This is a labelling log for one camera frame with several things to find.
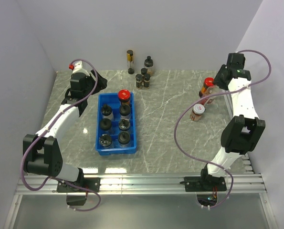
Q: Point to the small spice jar right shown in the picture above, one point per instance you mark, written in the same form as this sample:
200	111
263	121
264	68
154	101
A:
147	80

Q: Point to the small spice jar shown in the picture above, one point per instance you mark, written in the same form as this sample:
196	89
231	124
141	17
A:
147	80
143	71
139	78

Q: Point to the aluminium front rail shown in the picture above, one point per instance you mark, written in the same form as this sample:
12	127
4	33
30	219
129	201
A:
147	184

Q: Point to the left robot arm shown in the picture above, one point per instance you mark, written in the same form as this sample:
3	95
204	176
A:
41	151

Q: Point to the tall yellow black grinder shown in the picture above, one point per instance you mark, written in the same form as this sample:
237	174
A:
130	61

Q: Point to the small spice jar left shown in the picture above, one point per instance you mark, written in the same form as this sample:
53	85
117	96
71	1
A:
139	78

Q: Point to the shaker jar white powder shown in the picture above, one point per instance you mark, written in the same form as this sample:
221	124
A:
105	141

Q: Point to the black cap bottle back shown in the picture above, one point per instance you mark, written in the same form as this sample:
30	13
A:
105	125

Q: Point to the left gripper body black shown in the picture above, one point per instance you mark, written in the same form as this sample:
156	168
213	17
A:
91	83

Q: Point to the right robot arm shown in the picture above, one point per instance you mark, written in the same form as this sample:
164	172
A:
244	130

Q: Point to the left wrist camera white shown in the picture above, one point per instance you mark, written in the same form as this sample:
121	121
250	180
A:
78	67

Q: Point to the white lid spice jar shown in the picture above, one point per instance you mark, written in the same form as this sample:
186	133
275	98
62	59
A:
197	111

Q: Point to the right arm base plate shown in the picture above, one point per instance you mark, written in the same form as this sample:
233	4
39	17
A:
198	184

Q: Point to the red lid jar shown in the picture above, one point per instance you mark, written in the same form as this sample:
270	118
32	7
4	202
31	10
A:
208	82
124	97

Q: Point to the black cap bottle front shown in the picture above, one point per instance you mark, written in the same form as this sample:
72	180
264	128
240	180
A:
124	125

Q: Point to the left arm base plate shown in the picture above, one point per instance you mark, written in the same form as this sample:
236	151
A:
92	183

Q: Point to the black cap bottle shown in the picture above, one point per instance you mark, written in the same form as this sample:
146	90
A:
105	125
124	125

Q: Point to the knob lid jar white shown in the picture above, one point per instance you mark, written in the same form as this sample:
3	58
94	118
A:
124	139

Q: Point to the small spice jar back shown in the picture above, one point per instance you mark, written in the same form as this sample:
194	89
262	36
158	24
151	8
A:
143	71

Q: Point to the blue divided plastic bin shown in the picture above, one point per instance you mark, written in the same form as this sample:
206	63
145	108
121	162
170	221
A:
112	100

